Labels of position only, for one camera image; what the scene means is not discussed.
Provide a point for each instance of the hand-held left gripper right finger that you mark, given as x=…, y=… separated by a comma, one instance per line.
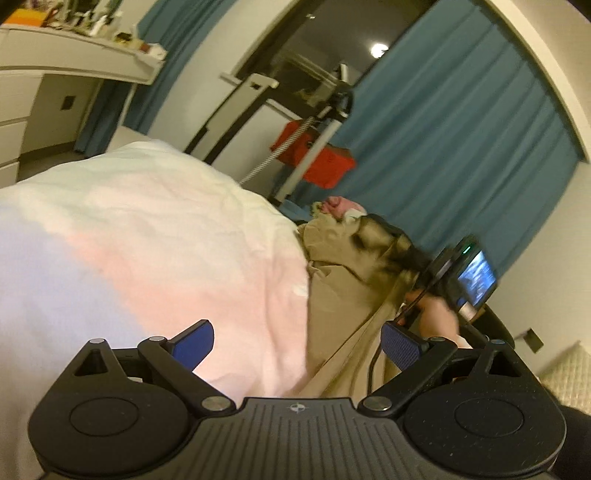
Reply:
x=398, y=347

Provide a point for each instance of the pink cloth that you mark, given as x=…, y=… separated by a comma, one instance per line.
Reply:
x=339, y=206

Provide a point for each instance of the cream quilted pillow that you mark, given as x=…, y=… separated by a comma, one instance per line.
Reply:
x=570, y=374

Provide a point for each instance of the clutter on desk top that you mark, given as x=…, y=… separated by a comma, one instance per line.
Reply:
x=92, y=27

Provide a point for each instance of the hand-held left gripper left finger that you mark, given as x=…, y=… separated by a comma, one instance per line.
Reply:
x=196, y=345

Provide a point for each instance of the dark window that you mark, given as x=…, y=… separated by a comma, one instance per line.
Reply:
x=323, y=37

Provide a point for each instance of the white folding frame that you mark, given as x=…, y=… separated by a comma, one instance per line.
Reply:
x=235, y=110

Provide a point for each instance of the garment steamer stand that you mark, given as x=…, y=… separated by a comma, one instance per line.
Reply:
x=323, y=124

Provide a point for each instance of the wide blue curtain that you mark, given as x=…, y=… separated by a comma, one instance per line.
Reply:
x=452, y=152

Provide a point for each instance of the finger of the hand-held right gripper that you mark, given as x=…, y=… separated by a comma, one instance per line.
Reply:
x=397, y=254

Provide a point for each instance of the red bag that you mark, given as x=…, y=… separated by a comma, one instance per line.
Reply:
x=323, y=161

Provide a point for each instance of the white bed sheet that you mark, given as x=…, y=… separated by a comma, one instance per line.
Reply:
x=138, y=258

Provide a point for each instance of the khaki garment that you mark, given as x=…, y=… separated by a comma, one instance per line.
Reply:
x=351, y=295

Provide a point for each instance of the dark wall outlet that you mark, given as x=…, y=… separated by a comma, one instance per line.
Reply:
x=532, y=340

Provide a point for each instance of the person's right hand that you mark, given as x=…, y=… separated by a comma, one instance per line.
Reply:
x=436, y=321

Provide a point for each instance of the narrow blue curtain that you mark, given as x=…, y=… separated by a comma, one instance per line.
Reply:
x=124, y=92

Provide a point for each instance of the white desk with drawers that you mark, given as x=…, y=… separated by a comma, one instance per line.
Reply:
x=51, y=74

